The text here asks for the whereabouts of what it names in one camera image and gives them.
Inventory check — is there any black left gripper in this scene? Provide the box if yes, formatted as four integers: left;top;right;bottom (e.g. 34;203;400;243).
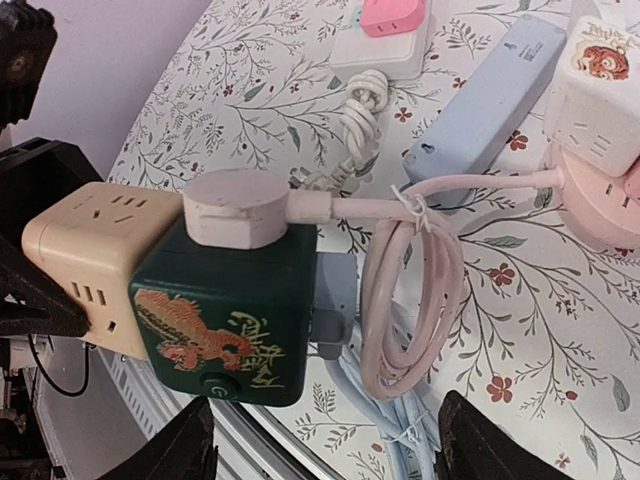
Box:
1;139;102;338

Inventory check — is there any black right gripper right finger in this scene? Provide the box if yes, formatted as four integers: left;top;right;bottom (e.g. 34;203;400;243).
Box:
437;390;570;480

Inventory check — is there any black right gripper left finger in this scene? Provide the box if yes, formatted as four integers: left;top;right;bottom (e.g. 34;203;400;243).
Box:
107;398;218;480

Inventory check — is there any beige cube socket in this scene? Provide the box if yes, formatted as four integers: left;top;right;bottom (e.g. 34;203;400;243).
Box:
21;182;182;360

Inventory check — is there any pink cable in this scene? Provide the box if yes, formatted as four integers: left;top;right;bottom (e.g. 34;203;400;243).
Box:
329;169;566;401

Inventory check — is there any dark green cube socket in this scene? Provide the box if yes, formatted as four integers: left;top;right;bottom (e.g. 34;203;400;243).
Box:
129;219;317;407

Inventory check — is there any pink round socket base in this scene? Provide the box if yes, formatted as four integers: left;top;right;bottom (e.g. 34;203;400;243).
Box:
544;143;639;256

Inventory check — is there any white three-pin plug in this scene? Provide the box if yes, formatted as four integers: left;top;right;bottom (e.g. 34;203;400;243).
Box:
288;157;361;196

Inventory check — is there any pink cube socket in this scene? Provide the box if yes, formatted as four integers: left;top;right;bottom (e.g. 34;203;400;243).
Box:
623;158;640;203

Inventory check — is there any white cube socket tiger print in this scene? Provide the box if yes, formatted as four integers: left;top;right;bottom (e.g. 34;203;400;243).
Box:
543;16;639;177

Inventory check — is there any pink plug adapter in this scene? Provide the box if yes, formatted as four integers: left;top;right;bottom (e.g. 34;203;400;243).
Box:
360;0;429;37

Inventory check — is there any floral tablecloth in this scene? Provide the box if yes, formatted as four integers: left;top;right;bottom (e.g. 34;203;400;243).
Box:
109;1;639;479

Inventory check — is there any light blue power strip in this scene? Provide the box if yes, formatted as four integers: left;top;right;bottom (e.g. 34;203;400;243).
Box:
403;15;566;185

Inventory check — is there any white power strip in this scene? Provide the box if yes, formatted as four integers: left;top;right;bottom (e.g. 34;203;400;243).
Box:
329;1;431;82

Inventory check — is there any light blue coiled cable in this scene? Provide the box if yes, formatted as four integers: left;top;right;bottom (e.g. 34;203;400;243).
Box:
309;252;446;480

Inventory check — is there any aluminium table edge rail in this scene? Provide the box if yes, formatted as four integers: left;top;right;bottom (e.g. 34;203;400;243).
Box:
29;349;338;479

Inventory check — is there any white knotted cable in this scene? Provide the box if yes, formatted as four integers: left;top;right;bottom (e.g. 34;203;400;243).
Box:
339;68;390;174

